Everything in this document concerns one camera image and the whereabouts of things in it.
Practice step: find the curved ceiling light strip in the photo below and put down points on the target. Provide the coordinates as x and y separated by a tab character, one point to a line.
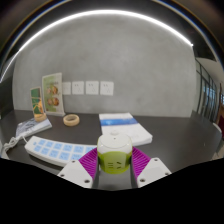
103	12

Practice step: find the white power strip blue sockets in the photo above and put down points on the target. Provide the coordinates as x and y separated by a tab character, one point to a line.
56	150

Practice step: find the small orange menu sign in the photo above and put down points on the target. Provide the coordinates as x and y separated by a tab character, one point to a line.
36	101

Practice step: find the grey printed brochure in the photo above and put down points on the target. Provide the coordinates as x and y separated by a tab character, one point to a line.
33	126

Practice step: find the white and blue book stack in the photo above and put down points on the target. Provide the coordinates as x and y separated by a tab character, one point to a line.
133	128

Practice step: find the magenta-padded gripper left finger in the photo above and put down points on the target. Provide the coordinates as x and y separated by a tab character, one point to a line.
74	172

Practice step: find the large green menu sign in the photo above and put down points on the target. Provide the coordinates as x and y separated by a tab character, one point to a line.
53	95

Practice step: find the white wall socket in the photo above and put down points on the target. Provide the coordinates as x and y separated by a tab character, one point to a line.
78	88
92	87
67	88
107	88

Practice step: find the green and white charger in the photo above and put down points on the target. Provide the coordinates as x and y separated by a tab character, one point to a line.
114	151

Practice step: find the beige tape roll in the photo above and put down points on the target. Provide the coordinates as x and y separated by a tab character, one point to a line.
66	121

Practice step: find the black-framed glass partition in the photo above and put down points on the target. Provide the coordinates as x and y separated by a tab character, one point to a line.
208	93

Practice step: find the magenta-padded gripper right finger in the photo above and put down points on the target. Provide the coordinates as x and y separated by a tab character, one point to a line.
152	170

